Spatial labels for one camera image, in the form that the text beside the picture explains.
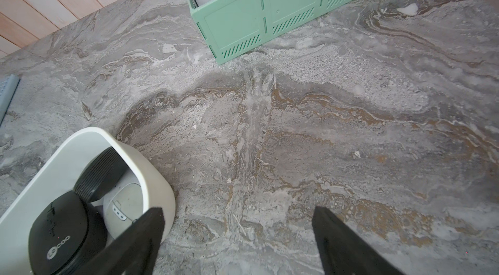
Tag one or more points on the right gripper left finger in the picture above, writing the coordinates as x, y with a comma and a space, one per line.
134, 251

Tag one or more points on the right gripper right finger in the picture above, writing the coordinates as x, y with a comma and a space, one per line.
342, 251

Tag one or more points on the white computer mouse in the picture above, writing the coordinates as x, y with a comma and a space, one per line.
122, 206

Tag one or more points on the black mouse with logo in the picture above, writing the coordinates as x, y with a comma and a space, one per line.
66, 235

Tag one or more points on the black ribbed mouse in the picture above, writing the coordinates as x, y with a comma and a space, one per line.
100, 176

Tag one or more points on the white plastic storage box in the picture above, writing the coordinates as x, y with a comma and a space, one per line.
59, 175

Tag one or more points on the yellow blue calculator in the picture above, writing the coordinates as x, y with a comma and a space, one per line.
8, 87

